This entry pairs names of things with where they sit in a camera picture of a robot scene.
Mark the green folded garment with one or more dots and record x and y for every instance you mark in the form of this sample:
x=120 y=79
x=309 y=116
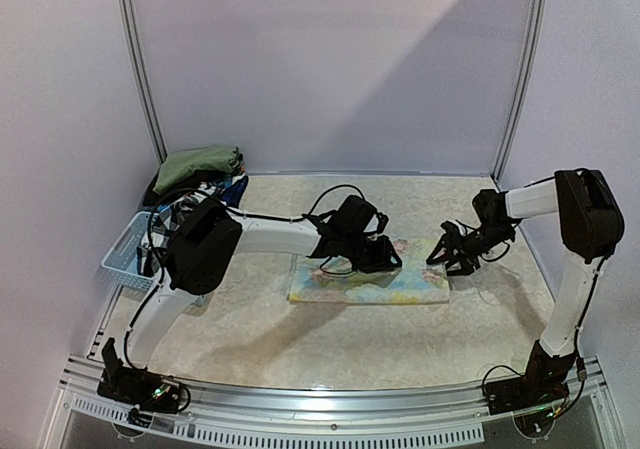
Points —
x=181 y=165

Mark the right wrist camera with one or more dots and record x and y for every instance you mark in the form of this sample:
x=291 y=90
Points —
x=454 y=227

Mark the floral pastel cloth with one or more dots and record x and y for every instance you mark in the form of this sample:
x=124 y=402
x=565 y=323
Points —
x=333 y=282

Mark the black white checkered shirt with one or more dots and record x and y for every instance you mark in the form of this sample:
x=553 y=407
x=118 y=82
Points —
x=167 y=216

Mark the light blue plastic basket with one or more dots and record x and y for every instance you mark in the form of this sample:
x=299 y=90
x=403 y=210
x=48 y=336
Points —
x=120 y=260

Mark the aluminium frame post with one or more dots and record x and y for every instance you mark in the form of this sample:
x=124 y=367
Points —
x=526 y=62
x=138 y=66

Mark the aluminium front rail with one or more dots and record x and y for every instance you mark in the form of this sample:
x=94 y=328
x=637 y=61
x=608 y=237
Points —
x=227 y=416

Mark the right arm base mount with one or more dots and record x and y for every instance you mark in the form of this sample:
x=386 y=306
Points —
x=543 y=381

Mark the black folded garment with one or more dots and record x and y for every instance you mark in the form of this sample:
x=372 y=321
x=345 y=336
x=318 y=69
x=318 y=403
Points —
x=213 y=174

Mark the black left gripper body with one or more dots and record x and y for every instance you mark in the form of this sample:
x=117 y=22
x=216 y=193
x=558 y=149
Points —
x=369 y=260

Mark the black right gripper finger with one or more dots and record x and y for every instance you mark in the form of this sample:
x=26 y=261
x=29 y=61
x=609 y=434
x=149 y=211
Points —
x=442 y=251
x=462 y=268

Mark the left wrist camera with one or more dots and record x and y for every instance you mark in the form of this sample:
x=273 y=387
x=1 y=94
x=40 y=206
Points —
x=382 y=221

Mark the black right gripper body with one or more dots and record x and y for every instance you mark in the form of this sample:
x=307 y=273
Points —
x=461 y=245

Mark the right aluminium frame post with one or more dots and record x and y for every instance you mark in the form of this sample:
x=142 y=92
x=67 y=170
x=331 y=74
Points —
x=526 y=62

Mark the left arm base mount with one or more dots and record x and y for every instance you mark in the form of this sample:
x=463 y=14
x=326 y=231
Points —
x=140 y=388

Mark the left aluminium frame post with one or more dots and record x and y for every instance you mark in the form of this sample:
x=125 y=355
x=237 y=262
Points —
x=138 y=66

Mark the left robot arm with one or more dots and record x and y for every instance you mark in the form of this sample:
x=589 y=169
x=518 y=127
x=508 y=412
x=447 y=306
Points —
x=198 y=255

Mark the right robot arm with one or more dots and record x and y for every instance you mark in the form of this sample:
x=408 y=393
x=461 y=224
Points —
x=591 y=226

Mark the blue patterned garment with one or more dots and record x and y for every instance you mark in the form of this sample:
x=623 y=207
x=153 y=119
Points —
x=228 y=189

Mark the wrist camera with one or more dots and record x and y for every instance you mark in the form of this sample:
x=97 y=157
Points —
x=382 y=221
x=454 y=227

